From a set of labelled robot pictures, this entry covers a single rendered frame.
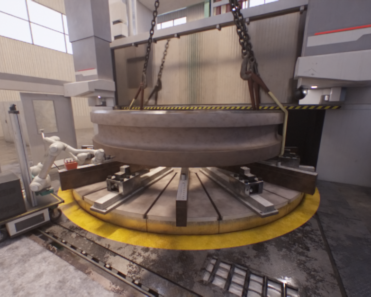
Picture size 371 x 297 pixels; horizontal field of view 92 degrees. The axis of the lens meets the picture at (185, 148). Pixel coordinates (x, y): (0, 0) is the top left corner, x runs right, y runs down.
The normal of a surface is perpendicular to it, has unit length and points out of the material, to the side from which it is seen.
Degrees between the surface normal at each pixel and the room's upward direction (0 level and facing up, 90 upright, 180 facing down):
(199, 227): 90
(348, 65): 90
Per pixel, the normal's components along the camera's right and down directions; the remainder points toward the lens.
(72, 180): 0.68, 0.15
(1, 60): 0.89, 0.10
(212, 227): 0.10, 0.22
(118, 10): -0.46, 0.19
